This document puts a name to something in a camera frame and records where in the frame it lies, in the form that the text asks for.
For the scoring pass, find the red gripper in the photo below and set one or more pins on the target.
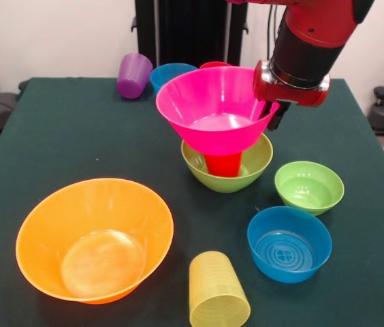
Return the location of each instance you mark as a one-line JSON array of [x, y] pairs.
[[290, 93]]

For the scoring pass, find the large green plastic bowl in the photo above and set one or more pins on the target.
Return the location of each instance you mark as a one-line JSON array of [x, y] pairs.
[[256, 163]]

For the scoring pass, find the large pink plastic bowl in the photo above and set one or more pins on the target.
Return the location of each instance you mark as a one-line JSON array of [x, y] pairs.
[[212, 136]]

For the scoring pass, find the red plastic cup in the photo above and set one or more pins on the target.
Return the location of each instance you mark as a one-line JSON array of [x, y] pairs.
[[222, 165]]

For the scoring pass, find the crimson pink plastic cup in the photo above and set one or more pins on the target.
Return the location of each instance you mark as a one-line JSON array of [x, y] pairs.
[[214, 64]]

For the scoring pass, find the small green plastic bowl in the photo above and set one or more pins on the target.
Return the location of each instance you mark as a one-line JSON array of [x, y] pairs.
[[309, 189]]

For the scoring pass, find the blue plastic bowl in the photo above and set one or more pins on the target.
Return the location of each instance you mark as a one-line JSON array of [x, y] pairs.
[[161, 75], [289, 248]]

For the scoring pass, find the purple plastic cup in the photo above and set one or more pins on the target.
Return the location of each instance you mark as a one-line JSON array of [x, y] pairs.
[[132, 78]]

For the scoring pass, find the yellow plastic cup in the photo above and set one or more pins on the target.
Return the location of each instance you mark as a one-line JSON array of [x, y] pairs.
[[212, 282]]

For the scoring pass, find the orange plastic bowl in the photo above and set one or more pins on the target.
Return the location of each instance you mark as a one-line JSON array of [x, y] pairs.
[[93, 238]]

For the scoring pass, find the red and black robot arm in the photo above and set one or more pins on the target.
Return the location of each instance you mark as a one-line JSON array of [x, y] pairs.
[[314, 37]]

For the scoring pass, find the dark green table cloth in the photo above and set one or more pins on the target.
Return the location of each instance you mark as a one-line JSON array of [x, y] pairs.
[[331, 272]]

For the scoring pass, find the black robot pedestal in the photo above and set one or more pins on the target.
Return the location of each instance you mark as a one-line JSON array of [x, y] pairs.
[[192, 30]]

